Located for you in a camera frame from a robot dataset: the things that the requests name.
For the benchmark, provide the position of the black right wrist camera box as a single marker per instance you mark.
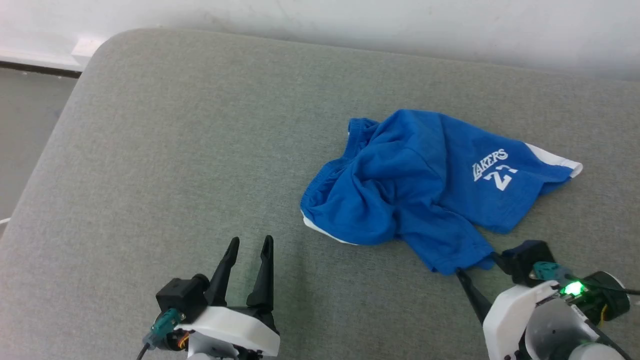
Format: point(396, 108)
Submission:
point(525, 260)

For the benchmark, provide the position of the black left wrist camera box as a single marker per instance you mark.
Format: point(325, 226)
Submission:
point(180, 295)

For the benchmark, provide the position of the blue Lakers basketball shorts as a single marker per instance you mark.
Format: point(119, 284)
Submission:
point(400, 190)

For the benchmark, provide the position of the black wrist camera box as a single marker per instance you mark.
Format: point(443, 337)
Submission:
point(180, 295)
point(525, 260)

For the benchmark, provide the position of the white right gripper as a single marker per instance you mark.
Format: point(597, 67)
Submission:
point(505, 320)

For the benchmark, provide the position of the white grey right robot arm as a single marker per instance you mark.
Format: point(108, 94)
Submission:
point(555, 330)

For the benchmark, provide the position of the white wall baseboard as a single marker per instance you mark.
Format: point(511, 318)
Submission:
point(40, 57)

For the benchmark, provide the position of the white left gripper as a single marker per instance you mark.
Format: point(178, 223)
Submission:
point(230, 327)

